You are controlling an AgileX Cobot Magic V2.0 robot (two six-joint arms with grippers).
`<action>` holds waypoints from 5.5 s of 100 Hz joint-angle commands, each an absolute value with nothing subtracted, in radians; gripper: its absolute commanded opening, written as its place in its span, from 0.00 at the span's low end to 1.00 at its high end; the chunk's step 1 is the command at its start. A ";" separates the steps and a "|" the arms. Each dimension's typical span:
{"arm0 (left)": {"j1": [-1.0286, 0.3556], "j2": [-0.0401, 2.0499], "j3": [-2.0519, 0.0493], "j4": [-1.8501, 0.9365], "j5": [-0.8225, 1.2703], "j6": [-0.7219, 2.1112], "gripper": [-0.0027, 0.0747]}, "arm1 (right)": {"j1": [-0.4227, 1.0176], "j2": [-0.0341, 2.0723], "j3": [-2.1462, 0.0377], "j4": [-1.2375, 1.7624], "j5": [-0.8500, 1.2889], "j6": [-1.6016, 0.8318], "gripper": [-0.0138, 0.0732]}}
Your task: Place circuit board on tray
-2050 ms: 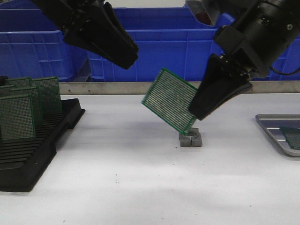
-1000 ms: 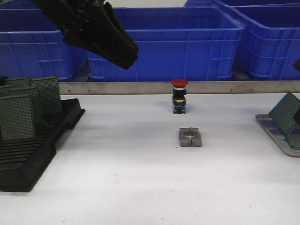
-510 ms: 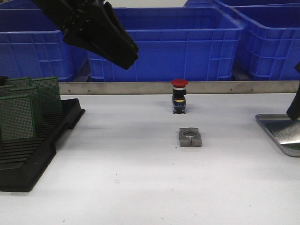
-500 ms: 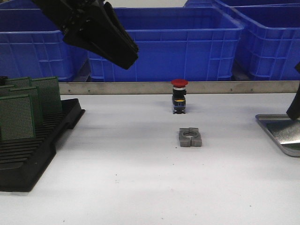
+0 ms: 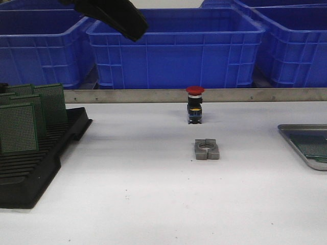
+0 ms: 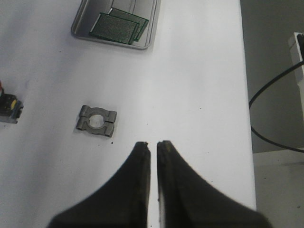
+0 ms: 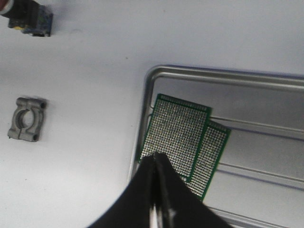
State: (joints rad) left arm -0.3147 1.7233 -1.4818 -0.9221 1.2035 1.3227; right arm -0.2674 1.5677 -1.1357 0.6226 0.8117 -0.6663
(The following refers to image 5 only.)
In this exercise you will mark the green perforated circuit board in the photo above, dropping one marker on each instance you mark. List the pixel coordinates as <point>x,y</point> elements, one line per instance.
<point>311,146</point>

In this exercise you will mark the grey metal clamp block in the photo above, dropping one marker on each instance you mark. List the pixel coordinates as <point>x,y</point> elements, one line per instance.
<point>206,149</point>

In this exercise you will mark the blue crate back right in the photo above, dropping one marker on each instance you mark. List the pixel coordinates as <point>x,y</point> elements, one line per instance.
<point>261,3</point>

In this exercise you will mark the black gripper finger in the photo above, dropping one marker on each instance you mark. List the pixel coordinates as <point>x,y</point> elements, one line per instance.
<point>122,16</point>

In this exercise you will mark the black slotted board rack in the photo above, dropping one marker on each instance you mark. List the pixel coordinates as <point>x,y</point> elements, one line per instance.
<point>26,176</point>

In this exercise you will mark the blue plastic crate left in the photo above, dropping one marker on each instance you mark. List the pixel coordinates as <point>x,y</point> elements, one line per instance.
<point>43,47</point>

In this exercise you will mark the red emergency stop button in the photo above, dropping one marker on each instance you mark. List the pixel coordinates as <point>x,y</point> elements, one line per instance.
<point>194,104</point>

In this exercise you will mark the blue plastic crate right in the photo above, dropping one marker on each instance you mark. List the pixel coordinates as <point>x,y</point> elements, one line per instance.
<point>292,53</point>

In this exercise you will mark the green circuit board far left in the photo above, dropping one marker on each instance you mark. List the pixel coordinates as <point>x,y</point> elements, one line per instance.
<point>5,98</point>

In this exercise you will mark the blue plastic crate centre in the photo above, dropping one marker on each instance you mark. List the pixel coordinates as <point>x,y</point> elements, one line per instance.
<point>211,48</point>

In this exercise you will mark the metal table edge rail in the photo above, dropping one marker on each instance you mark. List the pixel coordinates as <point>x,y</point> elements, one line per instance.
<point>105,96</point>

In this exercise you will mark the silver metal tray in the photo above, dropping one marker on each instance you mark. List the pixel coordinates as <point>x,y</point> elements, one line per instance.
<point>307,129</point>

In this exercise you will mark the green circuit board rear left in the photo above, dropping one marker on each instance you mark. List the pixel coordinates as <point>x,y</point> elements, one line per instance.
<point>24,89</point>

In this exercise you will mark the blue plastic crate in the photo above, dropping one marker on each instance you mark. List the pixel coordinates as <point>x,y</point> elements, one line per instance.
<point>211,48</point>
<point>43,47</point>
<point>292,53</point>

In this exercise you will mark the blue crate back left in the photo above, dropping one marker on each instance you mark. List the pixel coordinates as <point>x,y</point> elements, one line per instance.
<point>35,5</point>

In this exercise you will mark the green circuit board rear right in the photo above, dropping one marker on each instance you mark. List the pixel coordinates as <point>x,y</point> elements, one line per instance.
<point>53,102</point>

